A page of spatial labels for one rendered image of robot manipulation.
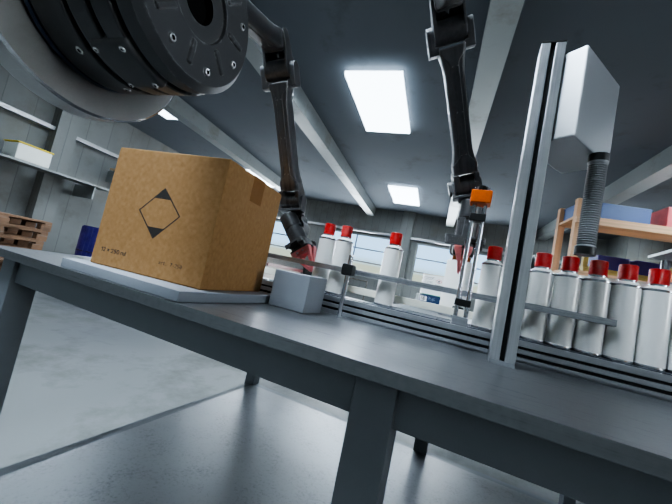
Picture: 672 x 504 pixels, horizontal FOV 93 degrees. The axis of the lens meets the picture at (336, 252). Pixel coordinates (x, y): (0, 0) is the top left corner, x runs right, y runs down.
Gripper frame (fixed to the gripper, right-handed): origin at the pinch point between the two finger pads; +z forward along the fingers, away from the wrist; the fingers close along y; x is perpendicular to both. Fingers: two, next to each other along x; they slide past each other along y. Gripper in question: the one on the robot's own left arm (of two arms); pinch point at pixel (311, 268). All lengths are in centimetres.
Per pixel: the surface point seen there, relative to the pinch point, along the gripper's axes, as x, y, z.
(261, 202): -4.8, -25.0, -13.2
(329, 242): -9.6, -2.6, -3.4
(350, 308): -7.9, -6.1, 17.1
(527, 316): -44, -3, 37
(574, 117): -69, -19, 7
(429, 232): -45, 793, -175
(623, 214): -238, 375, 17
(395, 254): -24.9, -2.8, 9.5
